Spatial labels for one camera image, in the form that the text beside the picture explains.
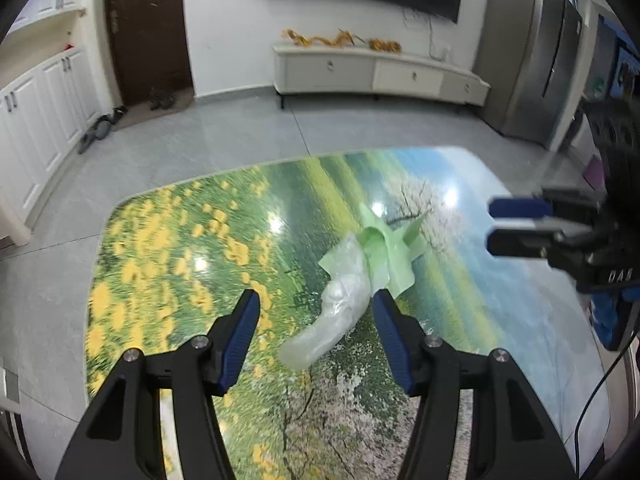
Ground clear plastic bag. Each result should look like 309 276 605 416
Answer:
278 232 371 370

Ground black cable at table edge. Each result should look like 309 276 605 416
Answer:
572 328 640 476

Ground yellow dragon ornament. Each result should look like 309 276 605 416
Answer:
282 29 402 53

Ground white low TV cabinet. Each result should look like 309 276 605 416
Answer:
272 44 490 106

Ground grey steel refrigerator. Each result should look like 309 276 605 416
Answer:
474 0 582 148

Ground dark shoes by door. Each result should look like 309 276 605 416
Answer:
149 88 176 112

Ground white lower wall cabinets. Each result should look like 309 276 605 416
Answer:
1 47 100 221

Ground dark brown entrance door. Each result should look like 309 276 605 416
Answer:
105 0 193 105

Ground purple box on floor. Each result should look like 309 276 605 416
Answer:
582 155 605 190

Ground grey slippers on floor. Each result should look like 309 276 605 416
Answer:
77 105 128 155

